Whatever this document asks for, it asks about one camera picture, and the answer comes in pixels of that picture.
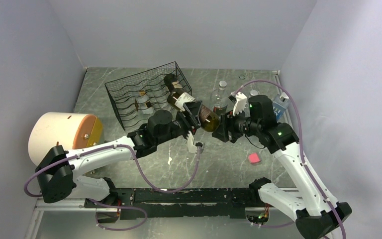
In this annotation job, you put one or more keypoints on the pink small object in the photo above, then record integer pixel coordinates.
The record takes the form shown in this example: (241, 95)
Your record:
(254, 158)

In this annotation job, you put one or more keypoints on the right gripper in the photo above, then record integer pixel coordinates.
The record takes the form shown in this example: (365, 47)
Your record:
(227, 124)

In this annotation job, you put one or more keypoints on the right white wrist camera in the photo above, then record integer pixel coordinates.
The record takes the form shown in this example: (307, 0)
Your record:
(239, 100)

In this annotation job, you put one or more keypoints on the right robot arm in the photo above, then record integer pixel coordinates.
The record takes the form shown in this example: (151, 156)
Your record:
(317, 213)

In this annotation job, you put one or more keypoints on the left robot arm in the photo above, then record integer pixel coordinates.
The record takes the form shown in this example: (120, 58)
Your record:
(62, 159)

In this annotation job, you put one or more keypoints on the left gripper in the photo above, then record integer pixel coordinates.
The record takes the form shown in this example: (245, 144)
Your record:
(191, 123)

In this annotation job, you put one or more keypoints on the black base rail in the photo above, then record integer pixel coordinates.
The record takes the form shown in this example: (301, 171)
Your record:
(136, 203)

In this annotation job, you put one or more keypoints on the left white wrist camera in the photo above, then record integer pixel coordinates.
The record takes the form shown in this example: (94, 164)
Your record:
(193, 145)

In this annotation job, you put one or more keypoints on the gold-foil wine bottle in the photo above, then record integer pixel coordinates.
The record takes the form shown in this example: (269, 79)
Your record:
(208, 119)

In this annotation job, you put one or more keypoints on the black wire wine rack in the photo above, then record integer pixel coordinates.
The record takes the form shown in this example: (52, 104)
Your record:
(120, 92)

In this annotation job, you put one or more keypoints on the white cylindrical drum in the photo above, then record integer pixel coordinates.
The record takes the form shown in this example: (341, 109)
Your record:
(70, 130)

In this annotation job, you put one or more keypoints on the clear red-label bottle silver cap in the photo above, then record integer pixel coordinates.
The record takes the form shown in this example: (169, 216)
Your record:
(219, 98)

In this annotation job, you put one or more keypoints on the blue labelled water bottle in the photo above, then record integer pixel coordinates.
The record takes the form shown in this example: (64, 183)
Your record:
(280, 103)

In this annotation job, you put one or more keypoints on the dark green wine bottle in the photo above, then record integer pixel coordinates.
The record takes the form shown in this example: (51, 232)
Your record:
(175, 88)

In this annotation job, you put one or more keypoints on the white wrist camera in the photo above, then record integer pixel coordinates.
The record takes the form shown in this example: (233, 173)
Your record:
(239, 100)
(193, 145)

